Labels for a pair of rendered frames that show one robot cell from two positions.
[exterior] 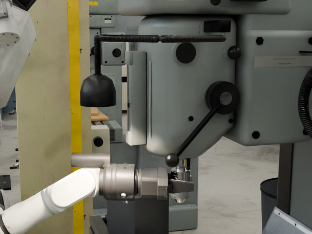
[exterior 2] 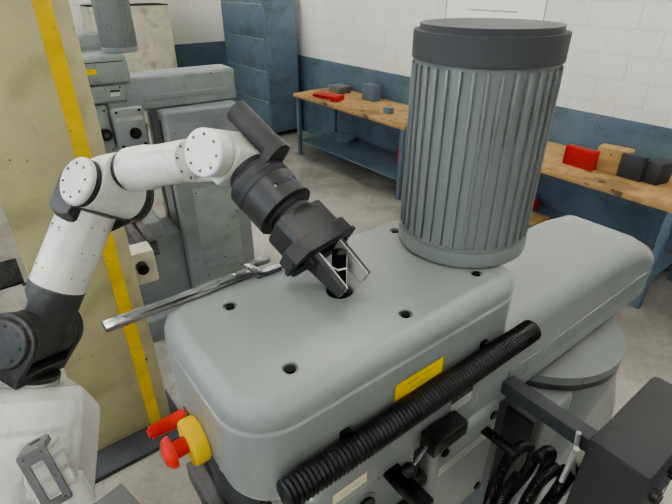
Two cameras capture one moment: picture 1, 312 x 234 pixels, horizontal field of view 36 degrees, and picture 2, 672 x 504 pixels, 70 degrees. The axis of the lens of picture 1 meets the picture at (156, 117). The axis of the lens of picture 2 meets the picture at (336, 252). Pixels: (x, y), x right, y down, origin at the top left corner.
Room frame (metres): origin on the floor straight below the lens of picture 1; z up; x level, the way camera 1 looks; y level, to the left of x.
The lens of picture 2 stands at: (0.60, 0.13, 2.26)
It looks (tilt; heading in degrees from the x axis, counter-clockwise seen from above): 30 degrees down; 340
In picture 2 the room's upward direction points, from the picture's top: straight up
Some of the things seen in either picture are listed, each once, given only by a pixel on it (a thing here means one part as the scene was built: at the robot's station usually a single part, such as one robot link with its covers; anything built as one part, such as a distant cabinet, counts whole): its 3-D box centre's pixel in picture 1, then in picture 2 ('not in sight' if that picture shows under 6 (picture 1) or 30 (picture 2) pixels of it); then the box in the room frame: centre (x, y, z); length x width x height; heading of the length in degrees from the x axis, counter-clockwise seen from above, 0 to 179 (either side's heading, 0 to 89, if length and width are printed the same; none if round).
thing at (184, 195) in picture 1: (180, 185); not in sight; (1.11, -0.06, 1.23); 0.05 x 0.05 x 0.06
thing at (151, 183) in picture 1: (142, 183); not in sight; (1.11, 0.03, 1.23); 0.13 x 0.12 x 0.10; 0
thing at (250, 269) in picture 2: not in sight; (197, 291); (1.16, 0.12, 1.89); 0.24 x 0.04 x 0.01; 109
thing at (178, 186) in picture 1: (180, 187); not in sight; (1.07, -0.06, 1.23); 0.06 x 0.02 x 0.03; 90
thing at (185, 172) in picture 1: (180, 171); not in sight; (1.11, -0.06, 1.26); 0.05 x 0.05 x 0.01
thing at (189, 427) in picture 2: not in sight; (194, 440); (1.04, 0.16, 1.76); 0.06 x 0.02 x 0.06; 18
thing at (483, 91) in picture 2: not in sight; (473, 142); (1.18, -0.30, 2.05); 0.20 x 0.20 x 0.32
